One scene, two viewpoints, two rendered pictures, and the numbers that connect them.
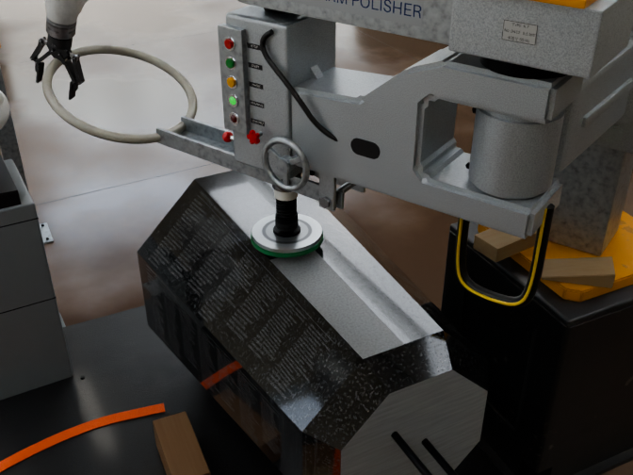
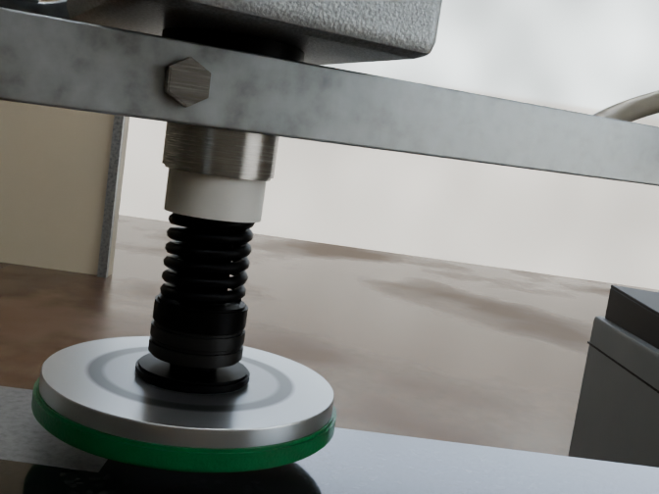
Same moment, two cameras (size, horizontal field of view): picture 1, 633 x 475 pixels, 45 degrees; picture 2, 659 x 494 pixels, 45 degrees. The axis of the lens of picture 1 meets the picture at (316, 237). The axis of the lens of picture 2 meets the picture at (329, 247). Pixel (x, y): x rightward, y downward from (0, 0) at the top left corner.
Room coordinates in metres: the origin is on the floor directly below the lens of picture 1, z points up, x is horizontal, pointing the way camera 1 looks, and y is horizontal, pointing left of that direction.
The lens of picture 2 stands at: (2.29, -0.38, 1.06)
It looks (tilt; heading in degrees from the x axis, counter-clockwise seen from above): 7 degrees down; 117
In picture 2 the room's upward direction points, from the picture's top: 8 degrees clockwise
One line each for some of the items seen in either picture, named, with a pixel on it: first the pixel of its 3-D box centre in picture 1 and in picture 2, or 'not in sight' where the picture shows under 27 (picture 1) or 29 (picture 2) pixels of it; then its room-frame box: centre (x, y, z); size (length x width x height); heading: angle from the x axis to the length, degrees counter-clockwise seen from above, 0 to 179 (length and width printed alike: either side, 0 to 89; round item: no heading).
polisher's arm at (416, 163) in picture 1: (407, 133); not in sight; (1.73, -0.22, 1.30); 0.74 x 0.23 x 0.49; 55
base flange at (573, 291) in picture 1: (578, 238); not in sight; (2.10, -0.85, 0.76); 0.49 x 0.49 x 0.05; 26
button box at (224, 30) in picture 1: (235, 80); not in sight; (1.91, 0.21, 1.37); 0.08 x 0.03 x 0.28; 55
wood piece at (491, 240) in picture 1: (508, 238); not in sight; (2.03, -0.60, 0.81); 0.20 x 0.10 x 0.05; 124
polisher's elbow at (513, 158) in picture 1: (514, 143); not in sight; (1.59, -0.45, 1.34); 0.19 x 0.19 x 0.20
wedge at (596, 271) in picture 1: (576, 268); not in sight; (1.87, -0.77, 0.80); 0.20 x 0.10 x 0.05; 77
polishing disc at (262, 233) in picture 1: (286, 232); (191, 382); (1.96, 0.09, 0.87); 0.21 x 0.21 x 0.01
